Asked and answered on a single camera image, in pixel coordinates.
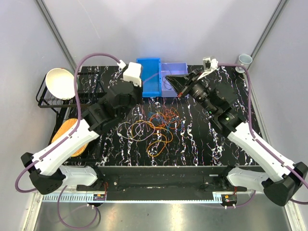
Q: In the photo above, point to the white bowl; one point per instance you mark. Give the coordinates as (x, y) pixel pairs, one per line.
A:
(60, 83)

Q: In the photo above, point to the right aluminium frame post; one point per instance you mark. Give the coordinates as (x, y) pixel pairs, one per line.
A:
(269, 26)

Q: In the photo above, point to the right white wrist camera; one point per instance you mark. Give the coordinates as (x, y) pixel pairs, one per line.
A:
(210, 65)

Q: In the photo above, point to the left aluminium frame post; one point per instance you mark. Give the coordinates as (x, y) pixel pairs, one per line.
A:
(55, 32)

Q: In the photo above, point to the lavender plastic bin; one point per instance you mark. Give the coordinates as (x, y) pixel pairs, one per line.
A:
(171, 69)

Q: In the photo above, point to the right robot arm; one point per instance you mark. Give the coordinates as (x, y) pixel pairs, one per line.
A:
(281, 178)

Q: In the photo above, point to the orange perforated mat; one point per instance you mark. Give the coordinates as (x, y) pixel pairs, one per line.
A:
(68, 124)

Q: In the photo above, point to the aluminium frame post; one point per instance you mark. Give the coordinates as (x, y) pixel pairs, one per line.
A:
(55, 32)
(269, 26)

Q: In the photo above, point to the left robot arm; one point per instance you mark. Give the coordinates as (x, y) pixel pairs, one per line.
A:
(46, 170)

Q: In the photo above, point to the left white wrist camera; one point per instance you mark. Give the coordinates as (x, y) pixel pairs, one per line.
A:
(132, 72)

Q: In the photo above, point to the white ceramic mug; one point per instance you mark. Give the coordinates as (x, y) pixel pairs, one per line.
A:
(244, 60)

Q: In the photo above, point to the black wire dish rack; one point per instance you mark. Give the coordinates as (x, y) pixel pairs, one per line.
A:
(93, 82)

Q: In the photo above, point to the blue plastic bin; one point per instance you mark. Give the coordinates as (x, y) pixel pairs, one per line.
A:
(151, 76)

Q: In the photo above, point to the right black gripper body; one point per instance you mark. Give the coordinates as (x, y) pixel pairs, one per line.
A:
(197, 89)

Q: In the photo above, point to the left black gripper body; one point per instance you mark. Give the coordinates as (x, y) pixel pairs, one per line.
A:
(137, 97)

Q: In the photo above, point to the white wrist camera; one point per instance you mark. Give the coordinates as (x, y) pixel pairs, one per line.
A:
(132, 72)
(210, 65)

